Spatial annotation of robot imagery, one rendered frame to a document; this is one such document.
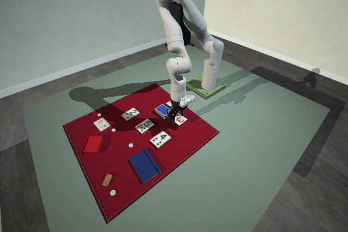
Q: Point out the blue card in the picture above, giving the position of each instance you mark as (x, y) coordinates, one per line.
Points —
(162, 109)

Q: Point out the dark red cloth mat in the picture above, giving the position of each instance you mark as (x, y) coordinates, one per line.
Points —
(115, 151)

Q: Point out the red rectangular tile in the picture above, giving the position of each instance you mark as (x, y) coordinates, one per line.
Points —
(93, 145)

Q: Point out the dark red fabric mat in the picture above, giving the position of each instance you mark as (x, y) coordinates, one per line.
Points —
(107, 220)

